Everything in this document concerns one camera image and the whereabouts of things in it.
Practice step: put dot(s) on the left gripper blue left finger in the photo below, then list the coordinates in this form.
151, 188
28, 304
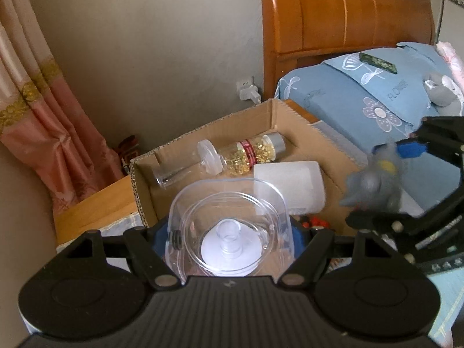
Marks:
159, 236

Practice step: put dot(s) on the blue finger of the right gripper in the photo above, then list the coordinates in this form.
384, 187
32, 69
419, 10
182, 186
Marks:
401, 149

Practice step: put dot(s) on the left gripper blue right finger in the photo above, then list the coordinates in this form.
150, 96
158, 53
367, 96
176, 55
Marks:
301, 236

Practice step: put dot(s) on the red wooden toy truck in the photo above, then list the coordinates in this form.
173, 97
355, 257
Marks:
313, 222

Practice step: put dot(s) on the grey elephant toy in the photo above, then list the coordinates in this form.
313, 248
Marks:
377, 187

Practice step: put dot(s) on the white translucent plastic box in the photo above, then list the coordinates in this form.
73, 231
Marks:
300, 183

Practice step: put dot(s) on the clear plastic tape dispenser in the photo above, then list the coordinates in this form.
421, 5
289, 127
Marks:
229, 228

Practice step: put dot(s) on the teal yellow cloth mat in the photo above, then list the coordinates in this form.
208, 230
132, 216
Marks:
450, 286

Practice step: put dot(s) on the wooden nightstand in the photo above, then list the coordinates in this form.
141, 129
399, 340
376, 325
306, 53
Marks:
97, 211

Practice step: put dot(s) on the blue floral pillow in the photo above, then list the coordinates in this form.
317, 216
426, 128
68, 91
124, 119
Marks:
370, 97

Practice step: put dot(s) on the grey plush toy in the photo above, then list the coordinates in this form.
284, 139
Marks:
445, 95

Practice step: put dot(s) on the empty clear plastic bottle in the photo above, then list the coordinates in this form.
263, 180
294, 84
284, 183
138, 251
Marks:
205, 157

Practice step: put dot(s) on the bottle of gold capsules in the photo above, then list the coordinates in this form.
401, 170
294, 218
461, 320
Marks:
240, 157

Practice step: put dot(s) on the cardboard box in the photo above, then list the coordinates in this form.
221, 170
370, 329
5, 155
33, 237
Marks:
304, 142

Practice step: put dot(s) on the wooden headboard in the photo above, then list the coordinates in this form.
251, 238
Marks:
298, 33

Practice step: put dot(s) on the pink gold curtain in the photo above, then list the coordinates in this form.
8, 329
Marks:
42, 123

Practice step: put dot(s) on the white wall plug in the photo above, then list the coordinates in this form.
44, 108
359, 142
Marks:
248, 91

